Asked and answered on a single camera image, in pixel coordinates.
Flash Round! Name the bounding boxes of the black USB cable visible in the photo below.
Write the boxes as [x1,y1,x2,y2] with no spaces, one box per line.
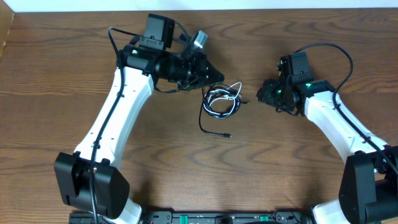
[198,83,249,138]

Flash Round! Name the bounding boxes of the white USB cable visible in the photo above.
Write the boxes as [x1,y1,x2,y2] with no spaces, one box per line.
[203,82,243,119]

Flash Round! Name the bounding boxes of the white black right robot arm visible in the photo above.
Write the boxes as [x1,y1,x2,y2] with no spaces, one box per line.
[256,80,397,223]

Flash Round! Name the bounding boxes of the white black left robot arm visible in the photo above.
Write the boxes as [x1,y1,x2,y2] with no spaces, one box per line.
[54,44,224,223]

